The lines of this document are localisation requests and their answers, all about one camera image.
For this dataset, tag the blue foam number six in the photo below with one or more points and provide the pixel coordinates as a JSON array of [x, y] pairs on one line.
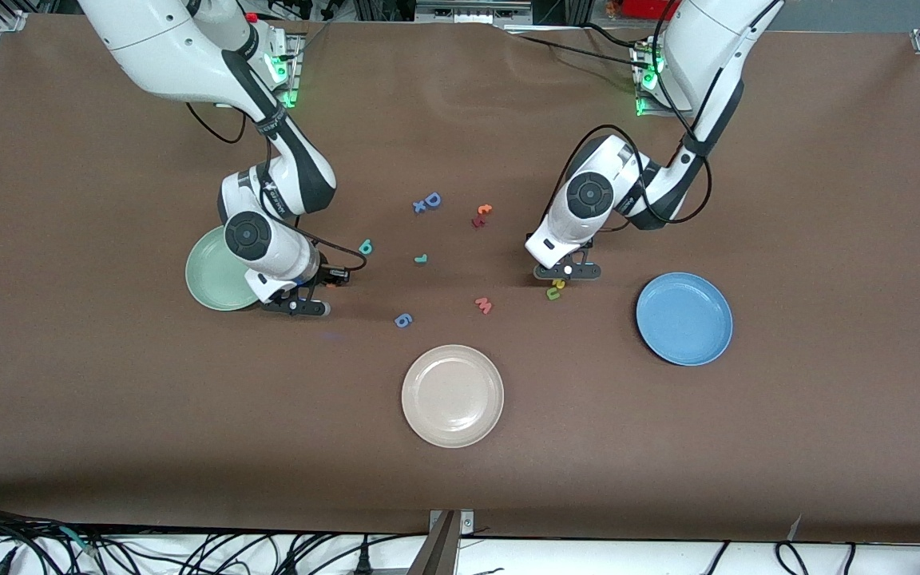
[[403, 320]]

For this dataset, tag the brown table cover sheet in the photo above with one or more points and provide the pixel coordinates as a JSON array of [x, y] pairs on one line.
[[668, 447]]

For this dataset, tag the grey metal equipment box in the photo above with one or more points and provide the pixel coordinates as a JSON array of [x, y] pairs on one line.
[[468, 11]]

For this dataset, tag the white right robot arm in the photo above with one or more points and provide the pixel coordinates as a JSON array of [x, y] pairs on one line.
[[172, 48]]

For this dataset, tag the blue plate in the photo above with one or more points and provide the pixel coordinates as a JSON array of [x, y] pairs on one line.
[[684, 319]]

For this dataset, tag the blue foam letter D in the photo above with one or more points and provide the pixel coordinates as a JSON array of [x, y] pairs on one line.
[[433, 200]]

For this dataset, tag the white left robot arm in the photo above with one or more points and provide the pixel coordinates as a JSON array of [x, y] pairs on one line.
[[715, 48]]

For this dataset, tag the red box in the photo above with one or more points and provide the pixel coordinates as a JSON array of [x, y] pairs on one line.
[[640, 8]]

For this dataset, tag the aluminium arm base plate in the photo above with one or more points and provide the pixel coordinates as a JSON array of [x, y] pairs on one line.
[[642, 108], [294, 80]]

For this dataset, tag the beige plate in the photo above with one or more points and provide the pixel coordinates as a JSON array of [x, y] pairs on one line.
[[452, 396]]

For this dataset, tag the pink foam letter W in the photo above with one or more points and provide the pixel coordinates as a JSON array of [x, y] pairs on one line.
[[483, 305]]

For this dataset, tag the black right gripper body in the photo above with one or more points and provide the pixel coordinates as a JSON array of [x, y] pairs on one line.
[[323, 275]]

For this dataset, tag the aluminium camera post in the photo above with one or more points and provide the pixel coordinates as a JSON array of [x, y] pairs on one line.
[[438, 551]]

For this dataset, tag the light green plate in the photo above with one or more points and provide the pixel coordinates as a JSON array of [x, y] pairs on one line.
[[208, 275]]

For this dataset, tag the small metal corner bracket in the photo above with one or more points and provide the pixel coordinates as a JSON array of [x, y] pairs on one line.
[[466, 523]]

